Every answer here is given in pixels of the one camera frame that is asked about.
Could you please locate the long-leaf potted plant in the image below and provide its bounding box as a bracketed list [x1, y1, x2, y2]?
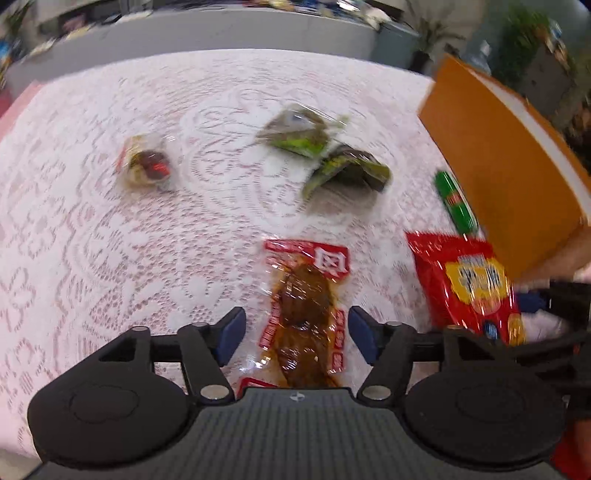
[405, 8, 465, 75]

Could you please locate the dark green packet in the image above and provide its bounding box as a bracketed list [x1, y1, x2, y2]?
[302, 144, 392, 200]

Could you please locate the grey drawer cabinet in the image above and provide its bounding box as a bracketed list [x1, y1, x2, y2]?
[519, 44, 575, 109]

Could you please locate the clear green vegetable packet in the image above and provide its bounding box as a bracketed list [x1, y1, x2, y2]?
[256, 104, 349, 158]

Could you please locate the red garment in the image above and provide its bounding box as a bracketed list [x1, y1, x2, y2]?
[549, 418, 591, 480]

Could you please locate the orange cardboard box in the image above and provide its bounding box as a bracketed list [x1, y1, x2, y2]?
[418, 52, 591, 280]

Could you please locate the blue water jug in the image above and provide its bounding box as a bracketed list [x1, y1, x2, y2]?
[464, 41, 495, 75]

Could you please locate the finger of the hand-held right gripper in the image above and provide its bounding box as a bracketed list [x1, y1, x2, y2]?
[515, 288, 552, 317]
[496, 340, 578, 371]

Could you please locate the grey marble television console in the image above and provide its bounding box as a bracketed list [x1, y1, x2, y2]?
[8, 16, 380, 95]

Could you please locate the green sausage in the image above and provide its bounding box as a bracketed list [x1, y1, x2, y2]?
[434, 171, 480, 234]

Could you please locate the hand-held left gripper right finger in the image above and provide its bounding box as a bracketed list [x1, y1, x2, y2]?
[348, 305, 495, 402]

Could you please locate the grey trash bin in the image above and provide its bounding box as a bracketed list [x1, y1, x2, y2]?
[375, 21, 417, 66]

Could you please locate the ivy plant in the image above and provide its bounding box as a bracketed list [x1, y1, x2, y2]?
[496, 2, 550, 79]

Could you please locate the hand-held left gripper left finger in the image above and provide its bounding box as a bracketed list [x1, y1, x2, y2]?
[95, 306, 247, 405]

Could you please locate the red braised meat packet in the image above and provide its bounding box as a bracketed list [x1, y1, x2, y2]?
[236, 237, 354, 400]

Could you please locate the large red snack packet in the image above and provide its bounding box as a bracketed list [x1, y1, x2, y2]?
[405, 231, 527, 347]

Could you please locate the pink checked table cover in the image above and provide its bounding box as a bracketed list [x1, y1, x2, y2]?
[0, 83, 43, 136]

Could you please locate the clear packet with red label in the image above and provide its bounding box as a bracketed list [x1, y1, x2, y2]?
[115, 134, 178, 191]

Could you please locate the white lace tablecloth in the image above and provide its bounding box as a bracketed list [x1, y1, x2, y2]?
[0, 48, 490, 460]

